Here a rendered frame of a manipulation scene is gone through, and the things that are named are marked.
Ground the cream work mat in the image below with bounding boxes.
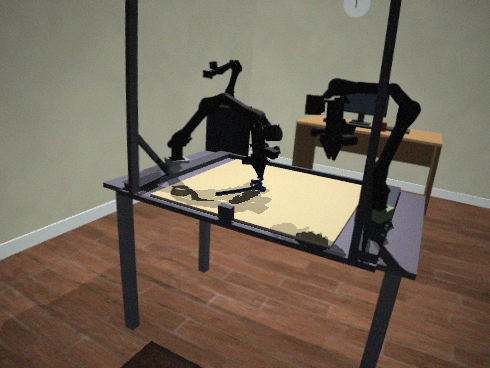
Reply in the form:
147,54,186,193
151,159,361,248

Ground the blue rope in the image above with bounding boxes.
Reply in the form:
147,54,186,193
215,176,266,195

